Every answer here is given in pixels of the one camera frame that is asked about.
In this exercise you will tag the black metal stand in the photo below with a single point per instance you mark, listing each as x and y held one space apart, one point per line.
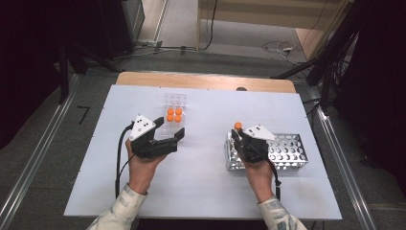
326 86
63 73

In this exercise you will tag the person's right hand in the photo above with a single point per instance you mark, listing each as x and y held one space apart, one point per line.
261 182

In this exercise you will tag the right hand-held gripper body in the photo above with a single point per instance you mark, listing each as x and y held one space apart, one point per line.
255 147

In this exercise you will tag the black cabinet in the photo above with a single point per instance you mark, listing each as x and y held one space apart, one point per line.
121 25

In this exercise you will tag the person's left hand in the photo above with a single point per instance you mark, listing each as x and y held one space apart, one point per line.
140 172

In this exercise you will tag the wooden table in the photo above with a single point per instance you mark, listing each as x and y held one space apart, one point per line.
191 81

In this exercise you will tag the aluminium rail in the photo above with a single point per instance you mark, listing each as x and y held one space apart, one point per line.
334 143
34 153

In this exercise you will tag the clear plastic test tube rack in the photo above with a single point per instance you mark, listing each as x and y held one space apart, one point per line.
175 100

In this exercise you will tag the grey power strip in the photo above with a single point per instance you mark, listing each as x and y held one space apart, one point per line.
150 43

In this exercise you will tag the light wooden furniture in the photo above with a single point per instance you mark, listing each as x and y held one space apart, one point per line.
255 12

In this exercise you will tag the metal test tube rack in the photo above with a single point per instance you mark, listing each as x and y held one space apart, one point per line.
287 153

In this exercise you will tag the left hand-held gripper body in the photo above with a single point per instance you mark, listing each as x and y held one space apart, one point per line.
142 127

